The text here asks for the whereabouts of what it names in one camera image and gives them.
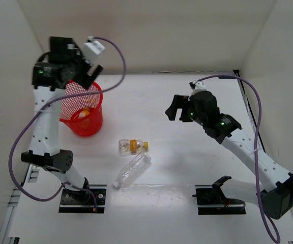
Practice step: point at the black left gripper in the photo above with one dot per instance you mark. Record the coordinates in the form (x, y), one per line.
(86, 82)

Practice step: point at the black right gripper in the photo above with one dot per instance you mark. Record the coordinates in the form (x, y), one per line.
(179, 102)

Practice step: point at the orange juice bottle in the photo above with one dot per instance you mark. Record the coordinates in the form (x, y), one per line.
(81, 113)

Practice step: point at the clear bottle yellow label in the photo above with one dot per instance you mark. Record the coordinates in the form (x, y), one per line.
(132, 146)

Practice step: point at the clear plastic bottle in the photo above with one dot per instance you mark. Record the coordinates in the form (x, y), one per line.
(132, 171)

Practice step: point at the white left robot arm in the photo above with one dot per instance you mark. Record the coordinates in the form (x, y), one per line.
(44, 149)

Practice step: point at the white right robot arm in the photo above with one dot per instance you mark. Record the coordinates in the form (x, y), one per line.
(276, 182)

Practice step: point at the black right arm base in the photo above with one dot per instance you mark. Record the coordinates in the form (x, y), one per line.
(211, 201)

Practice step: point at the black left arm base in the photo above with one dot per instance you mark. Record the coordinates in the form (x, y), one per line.
(83, 203)

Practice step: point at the red mesh plastic bin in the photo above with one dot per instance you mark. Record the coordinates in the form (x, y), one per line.
(90, 124)

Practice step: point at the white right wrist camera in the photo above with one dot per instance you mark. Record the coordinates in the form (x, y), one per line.
(197, 86)

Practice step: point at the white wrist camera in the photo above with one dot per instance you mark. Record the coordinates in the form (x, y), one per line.
(92, 49)
(197, 86)

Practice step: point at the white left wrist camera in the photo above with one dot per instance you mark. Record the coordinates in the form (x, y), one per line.
(92, 49)

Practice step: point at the aluminium table frame rail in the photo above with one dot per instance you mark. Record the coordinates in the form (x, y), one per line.
(30, 177)

